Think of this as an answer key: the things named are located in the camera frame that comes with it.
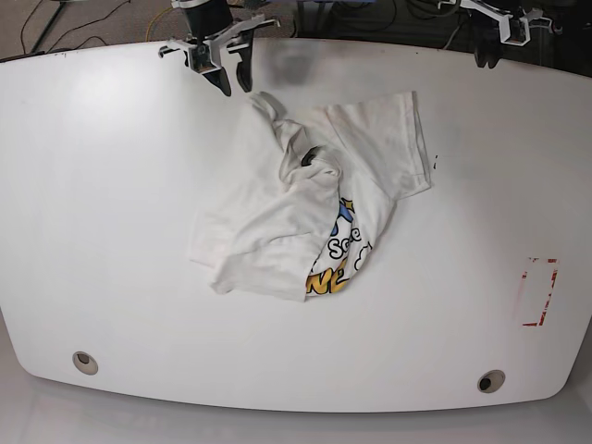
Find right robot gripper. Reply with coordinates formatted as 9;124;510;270
158;14;281;96

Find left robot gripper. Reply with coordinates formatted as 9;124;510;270
438;0;554;68

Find white printed t-shirt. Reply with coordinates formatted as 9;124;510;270
189;92;431;302

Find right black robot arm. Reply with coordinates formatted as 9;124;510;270
158;0;280;97

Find red tape rectangle marking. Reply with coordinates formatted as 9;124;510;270
516;257;560;327

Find left table grommet hole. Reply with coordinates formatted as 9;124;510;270
72;351;99;376

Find table grommet hole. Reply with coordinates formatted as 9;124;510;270
72;351;99;376
477;369;506;394

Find right table grommet hole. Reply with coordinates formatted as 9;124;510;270
477;369;506;394

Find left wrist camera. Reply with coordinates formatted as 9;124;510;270
499;16;531;46

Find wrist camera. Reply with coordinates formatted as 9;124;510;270
186;43;222;75
499;16;531;46

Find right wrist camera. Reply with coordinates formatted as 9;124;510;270
186;43;222;75

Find yellow cable on floor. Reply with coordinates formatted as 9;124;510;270
145;4;175;43

